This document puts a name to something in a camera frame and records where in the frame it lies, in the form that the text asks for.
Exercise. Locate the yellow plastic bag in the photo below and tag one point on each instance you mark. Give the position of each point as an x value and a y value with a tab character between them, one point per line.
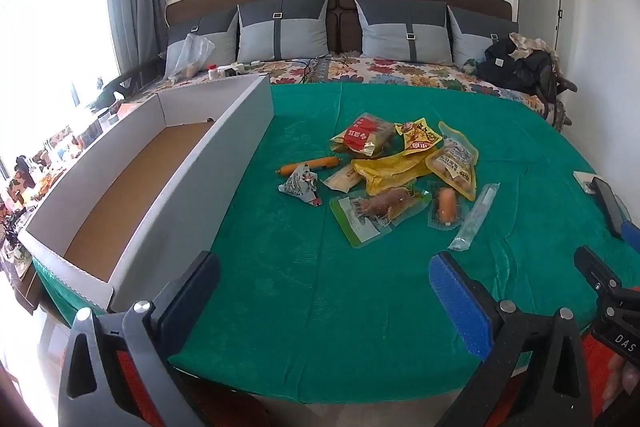
387	172

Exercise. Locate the white cardboard box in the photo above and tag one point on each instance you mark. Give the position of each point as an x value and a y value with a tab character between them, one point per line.
240	117

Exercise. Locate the green blanket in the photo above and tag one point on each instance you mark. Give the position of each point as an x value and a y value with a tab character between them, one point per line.
320	297

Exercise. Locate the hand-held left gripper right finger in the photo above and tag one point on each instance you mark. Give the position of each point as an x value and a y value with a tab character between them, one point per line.
457	307

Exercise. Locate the black phone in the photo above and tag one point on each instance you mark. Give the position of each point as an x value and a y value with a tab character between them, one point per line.
607	207

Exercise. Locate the black bag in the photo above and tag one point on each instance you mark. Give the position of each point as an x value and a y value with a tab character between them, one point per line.
510	69

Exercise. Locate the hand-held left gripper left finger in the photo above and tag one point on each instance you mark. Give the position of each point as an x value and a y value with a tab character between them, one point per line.
192	289

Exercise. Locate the yellow cartoon snack packet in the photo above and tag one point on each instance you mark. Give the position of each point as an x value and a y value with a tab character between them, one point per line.
417	138

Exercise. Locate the grey triangular snack packet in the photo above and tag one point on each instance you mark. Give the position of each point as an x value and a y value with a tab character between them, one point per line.
299	184

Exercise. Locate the small white bottle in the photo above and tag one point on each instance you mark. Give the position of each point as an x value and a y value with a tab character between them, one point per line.
213	72

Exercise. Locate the person's right hand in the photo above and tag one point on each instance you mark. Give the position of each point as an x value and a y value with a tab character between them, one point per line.
616	377

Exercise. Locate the white phone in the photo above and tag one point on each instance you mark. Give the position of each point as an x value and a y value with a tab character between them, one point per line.
582	181

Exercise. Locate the small clear sausage packet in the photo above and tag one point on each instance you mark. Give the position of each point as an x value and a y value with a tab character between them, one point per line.
446	207

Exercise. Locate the green-edged meat packet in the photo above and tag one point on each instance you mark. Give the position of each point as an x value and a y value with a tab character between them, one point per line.
380	212

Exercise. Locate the beige snack packet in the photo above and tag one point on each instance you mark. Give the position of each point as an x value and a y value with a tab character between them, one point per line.
342	179

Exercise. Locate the dark chair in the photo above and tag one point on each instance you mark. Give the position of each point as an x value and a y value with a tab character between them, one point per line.
135	79

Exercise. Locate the red snack packet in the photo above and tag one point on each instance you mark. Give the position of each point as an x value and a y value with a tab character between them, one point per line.
362	134

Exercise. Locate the beige patterned cloth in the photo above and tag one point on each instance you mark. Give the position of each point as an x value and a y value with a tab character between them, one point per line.
525	42

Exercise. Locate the yellow-edged clear snack packet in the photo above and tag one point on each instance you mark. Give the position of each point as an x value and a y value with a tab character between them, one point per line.
452	167

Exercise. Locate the brown handbag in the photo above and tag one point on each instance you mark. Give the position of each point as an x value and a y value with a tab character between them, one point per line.
555	82

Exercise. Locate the orange sausage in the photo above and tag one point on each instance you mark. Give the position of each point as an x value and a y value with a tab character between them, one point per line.
315	165

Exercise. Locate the grey two-tone pillow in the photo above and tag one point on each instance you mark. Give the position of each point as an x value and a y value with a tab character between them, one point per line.
300	37
470	42
220	44
385	39

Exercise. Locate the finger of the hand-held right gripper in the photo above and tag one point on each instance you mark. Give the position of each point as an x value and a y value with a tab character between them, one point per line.
632	237
595	268

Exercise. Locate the long clear stick packet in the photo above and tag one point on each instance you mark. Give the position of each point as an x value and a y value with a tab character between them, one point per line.
475	217

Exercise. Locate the clear plastic bag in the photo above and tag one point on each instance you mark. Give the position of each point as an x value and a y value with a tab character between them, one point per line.
190	54

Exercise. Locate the floral bedsheet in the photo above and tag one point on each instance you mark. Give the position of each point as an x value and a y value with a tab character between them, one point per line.
400	74

